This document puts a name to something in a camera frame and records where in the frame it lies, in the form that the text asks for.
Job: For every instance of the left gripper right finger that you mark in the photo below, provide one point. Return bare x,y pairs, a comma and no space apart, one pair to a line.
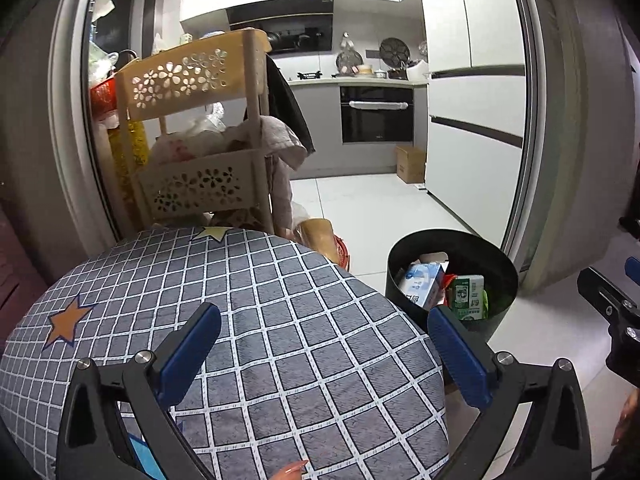
554,442

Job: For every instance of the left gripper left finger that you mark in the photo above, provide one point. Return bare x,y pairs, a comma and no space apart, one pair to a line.
93,442

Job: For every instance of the red plastic bag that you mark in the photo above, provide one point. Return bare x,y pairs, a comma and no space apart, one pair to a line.
445,290

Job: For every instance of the blue white milk carton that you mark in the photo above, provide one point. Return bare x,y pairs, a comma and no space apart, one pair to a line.
423,284

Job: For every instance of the person's right hand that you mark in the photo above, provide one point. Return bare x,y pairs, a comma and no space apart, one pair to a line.
626,415

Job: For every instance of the person's left hand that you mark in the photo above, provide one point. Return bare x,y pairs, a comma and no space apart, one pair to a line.
292,471

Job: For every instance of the black round trash bin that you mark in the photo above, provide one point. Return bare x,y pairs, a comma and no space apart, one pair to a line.
467,255

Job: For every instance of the maroon plastic stool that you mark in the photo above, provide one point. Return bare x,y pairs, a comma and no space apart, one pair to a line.
20,283

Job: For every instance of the grey checked tablecloth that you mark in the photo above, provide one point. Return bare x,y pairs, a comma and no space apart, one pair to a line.
310,364

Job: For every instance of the white refrigerator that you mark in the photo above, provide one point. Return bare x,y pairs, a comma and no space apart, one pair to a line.
477,106

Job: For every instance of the cardboard box on floor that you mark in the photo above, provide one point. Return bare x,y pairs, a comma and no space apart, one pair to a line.
411,163

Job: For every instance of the brown paper bag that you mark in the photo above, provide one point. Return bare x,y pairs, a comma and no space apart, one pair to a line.
318,235

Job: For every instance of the beige perforated storage rack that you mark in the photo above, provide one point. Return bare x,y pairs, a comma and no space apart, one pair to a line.
189,121

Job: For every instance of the black built-in oven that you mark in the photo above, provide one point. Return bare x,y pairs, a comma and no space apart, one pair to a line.
377,114

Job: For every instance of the round dark waffle pan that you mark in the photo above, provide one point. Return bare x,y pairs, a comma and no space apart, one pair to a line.
394,53

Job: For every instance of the pink cloth on rack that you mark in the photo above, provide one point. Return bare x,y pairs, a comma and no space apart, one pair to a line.
284,154

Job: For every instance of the black hanging garment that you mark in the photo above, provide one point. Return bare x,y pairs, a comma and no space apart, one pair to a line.
284,106

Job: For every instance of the black range hood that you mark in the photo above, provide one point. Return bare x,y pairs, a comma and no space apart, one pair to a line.
292,26

